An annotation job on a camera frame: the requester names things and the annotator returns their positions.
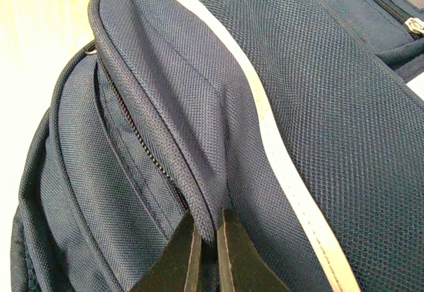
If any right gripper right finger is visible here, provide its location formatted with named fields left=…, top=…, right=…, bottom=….
left=217, top=209, right=290, bottom=292

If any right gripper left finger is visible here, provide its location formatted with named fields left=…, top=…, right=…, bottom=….
left=131, top=213, right=201, bottom=292

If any navy blue student backpack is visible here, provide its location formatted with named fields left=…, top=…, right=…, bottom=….
left=10, top=0, right=423, bottom=291

